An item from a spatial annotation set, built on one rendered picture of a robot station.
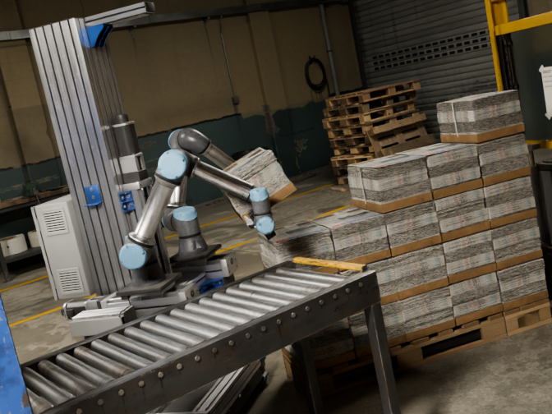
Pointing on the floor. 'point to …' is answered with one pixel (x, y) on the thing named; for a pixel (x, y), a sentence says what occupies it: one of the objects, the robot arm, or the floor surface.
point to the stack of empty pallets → (365, 103)
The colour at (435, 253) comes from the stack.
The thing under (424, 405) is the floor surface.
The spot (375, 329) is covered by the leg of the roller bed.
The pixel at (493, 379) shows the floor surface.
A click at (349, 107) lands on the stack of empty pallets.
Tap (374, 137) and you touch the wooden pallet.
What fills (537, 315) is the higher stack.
